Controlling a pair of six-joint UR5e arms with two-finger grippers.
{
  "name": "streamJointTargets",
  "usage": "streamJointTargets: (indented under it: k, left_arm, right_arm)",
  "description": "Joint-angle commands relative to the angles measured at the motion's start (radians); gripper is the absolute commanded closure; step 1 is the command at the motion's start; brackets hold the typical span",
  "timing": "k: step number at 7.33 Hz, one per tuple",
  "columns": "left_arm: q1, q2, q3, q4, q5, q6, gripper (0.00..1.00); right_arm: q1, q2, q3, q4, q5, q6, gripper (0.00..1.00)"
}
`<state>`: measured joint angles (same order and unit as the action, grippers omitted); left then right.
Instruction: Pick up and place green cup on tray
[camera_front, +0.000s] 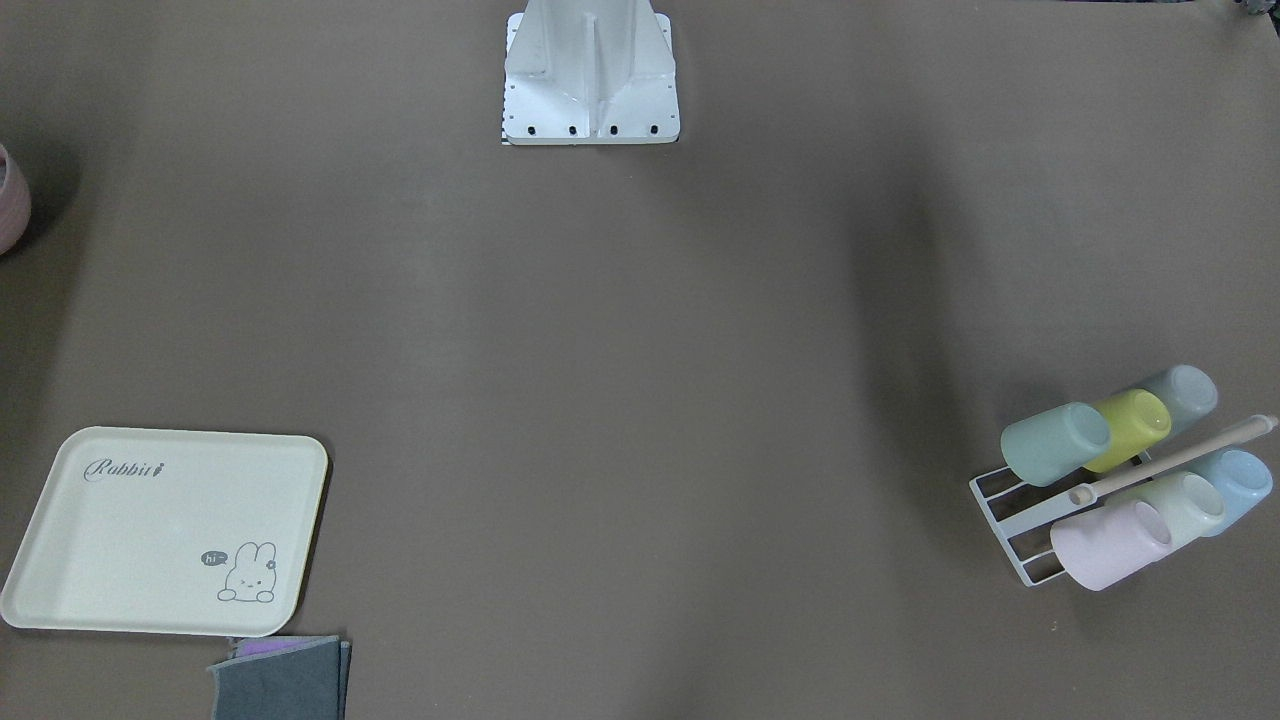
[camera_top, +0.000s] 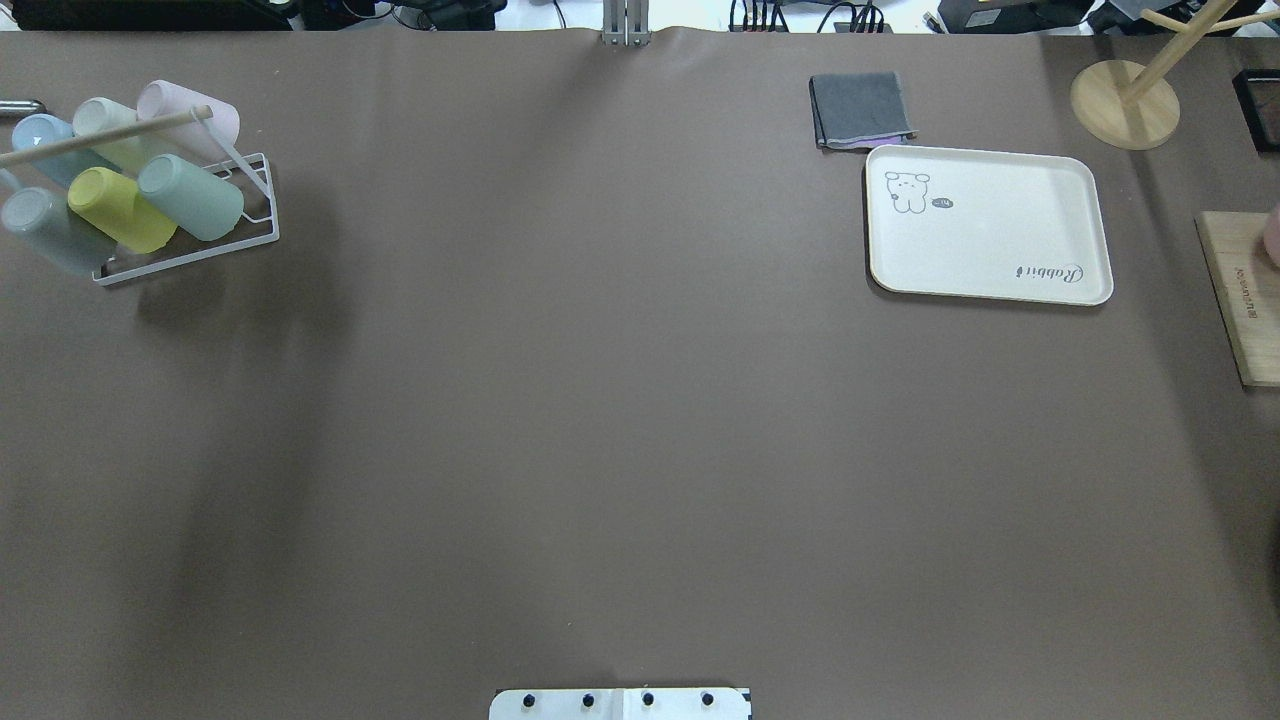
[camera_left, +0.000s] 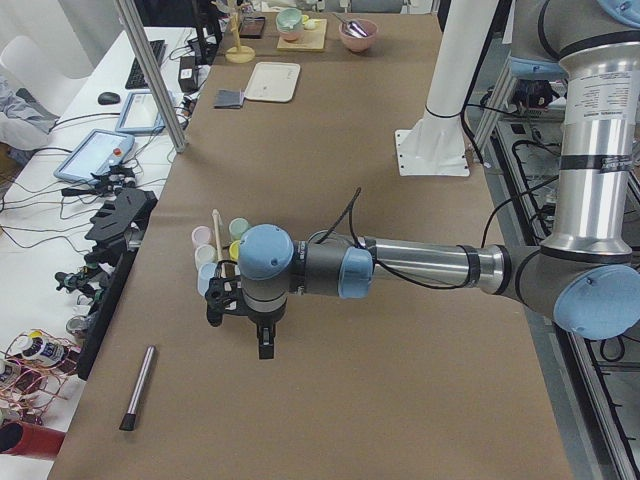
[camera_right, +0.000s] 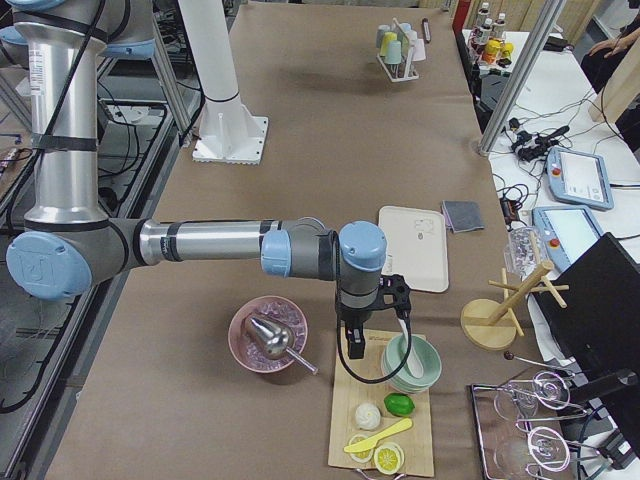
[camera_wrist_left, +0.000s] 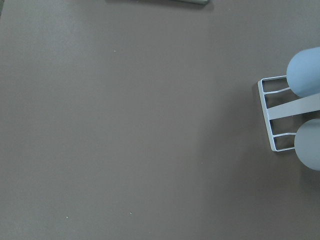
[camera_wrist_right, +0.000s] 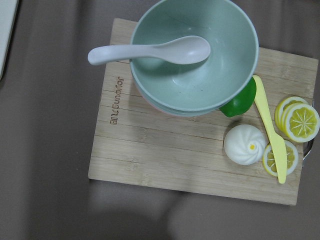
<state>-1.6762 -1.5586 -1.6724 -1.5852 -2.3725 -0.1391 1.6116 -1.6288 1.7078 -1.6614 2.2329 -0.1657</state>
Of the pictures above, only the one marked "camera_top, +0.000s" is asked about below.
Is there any green plastic cup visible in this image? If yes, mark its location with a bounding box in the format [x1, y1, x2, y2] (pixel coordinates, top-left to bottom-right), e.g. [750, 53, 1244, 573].
[137, 152, 244, 242]

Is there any cream rabbit tray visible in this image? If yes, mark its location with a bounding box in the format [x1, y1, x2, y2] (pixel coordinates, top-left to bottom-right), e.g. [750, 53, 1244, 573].
[865, 145, 1114, 307]

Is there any pink plastic cup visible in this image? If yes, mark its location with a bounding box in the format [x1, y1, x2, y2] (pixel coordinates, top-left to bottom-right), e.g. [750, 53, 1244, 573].
[136, 79, 241, 163]

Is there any yellow plastic cup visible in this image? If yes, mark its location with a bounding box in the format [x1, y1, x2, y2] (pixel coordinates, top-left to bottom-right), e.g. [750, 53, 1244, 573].
[67, 167, 178, 254]

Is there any cream plastic cup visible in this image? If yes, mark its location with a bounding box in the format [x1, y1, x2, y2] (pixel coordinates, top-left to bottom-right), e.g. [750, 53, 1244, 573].
[72, 97, 172, 173]

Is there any grey plastic cup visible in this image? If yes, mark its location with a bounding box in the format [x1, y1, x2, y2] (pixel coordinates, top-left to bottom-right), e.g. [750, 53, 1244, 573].
[3, 187, 116, 275]

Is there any blue plastic cup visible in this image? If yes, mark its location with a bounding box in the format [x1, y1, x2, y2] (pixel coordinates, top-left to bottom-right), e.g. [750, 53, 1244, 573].
[12, 113, 123, 190]

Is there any black framed tray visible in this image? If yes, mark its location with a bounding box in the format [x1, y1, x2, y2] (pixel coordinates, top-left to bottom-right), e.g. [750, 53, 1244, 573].
[1231, 69, 1279, 152]

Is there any folded grey cloth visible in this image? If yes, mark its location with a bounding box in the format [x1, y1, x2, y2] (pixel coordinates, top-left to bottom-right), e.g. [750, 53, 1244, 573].
[808, 70, 916, 151]

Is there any wooden mug tree stand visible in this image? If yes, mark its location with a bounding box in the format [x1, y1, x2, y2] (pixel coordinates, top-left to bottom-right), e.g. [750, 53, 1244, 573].
[1069, 1, 1279, 151]

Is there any bamboo cutting board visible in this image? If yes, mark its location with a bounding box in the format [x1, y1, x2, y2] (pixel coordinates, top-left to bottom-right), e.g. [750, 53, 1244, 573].
[1196, 211, 1279, 389]

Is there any aluminium frame post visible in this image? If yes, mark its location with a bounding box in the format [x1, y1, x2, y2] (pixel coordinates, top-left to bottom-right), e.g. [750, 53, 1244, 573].
[600, 0, 652, 47]

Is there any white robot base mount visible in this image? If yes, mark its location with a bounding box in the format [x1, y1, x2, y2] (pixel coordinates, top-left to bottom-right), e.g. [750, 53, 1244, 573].
[488, 685, 754, 719]

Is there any white wire cup rack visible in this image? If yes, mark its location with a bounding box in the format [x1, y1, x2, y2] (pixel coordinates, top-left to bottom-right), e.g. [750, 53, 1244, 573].
[3, 105, 280, 286]

